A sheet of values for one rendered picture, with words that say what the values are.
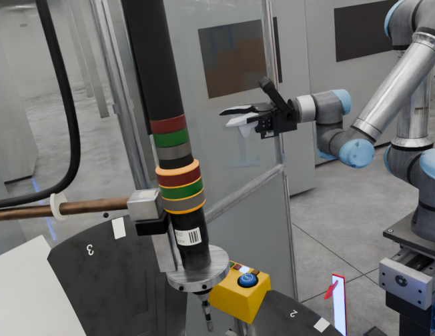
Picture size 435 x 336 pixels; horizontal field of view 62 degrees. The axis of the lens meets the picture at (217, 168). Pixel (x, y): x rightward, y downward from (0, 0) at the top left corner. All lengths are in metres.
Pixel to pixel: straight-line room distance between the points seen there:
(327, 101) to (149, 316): 0.75
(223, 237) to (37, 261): 0.97
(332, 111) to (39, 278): 0.81
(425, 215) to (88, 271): 0.92
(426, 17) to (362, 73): 3.58
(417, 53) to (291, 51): 2.46
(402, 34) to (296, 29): 2.35
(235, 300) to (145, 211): 0.63
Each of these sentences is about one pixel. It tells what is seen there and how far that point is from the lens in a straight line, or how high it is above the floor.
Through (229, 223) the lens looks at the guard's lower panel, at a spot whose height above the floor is 0.89.
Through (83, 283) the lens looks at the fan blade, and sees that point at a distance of 0.59.
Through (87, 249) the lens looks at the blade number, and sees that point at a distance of 0.59.
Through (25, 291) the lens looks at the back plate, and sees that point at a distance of 0.76.
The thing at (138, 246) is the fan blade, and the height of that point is 1.40.
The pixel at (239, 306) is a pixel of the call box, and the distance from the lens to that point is 0.97.
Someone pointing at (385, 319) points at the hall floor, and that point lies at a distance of 2.46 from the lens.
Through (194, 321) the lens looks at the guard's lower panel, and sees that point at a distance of 1.62.
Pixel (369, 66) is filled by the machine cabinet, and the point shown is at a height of 1.05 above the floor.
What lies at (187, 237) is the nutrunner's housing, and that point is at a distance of 0.37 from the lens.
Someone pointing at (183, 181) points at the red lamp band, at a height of 1.55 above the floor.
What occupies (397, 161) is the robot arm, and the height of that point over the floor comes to 1.23.
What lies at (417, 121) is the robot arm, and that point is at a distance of 1.21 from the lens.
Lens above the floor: 1.67
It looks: 20 degrees down
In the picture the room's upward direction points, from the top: 9 degrees counter-clockwise
